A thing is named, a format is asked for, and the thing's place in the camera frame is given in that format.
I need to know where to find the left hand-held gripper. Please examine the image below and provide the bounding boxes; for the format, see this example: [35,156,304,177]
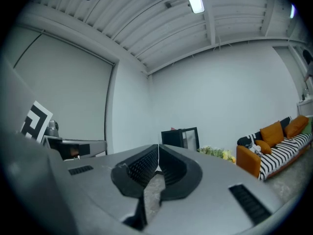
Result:
[20,100,109,161]

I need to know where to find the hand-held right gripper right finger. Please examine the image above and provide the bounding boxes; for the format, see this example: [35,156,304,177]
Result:
[146,144,290,235]

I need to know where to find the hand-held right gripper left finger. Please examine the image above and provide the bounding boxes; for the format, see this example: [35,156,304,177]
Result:
[48,144,160,231]

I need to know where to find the black glass-door mini fridge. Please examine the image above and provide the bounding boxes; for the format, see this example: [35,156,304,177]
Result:
[161,127,200,152]

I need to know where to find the yellow flower bunch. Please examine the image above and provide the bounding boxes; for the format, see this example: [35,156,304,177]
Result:
[197,145,237,164]

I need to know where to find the orange sofa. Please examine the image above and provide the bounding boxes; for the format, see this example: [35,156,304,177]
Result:
[236,116,313,181]

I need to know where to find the crumpled grey-white cloth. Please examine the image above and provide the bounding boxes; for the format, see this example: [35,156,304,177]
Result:
[246,142,263,154]

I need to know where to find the large white sliding door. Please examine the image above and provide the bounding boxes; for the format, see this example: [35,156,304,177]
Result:
[13,30,116,155]

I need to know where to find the small orange cushion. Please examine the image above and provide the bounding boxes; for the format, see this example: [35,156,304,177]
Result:
[255,140,272,155]

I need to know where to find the black-and-white striped blanket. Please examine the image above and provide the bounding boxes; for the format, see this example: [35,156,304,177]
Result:
[237,131,313,181]

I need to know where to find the large orange cushion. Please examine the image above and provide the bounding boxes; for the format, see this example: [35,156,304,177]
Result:
[284,115,310,140]
[260,120,285,148]

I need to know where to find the black cushion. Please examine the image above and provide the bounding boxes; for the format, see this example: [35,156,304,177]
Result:
[279,116,292,131]

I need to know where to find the green cushion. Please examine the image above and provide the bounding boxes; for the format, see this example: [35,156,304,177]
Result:
[302,117,313,135]

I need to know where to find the white cabinet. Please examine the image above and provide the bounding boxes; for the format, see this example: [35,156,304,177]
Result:
[296,99,313,118]

